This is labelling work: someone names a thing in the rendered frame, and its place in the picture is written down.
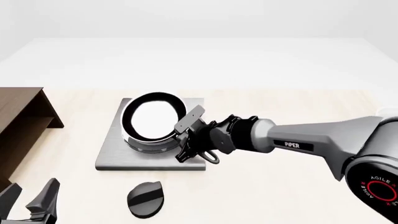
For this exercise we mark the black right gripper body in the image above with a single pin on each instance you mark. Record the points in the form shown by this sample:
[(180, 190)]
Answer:
[(200, 135)]

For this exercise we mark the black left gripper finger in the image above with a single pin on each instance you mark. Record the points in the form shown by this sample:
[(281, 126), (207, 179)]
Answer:
[(45, 200), (11, 198)]

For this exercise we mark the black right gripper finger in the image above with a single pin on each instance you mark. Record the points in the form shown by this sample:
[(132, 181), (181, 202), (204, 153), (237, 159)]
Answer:
[(186, 154)]

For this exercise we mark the dark wooden cabinet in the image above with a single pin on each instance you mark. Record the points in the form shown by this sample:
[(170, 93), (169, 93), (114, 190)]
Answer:
[(21, 121)]

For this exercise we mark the flat grey stove plate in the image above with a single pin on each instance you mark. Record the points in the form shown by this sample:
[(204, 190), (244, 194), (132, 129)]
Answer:
[(112, 154)]

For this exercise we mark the silver-grey right robot arm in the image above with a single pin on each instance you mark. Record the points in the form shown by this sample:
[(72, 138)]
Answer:
[(295, 137)]

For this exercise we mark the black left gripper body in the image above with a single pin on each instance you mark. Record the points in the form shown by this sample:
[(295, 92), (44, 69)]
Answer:
[(37, 221)]

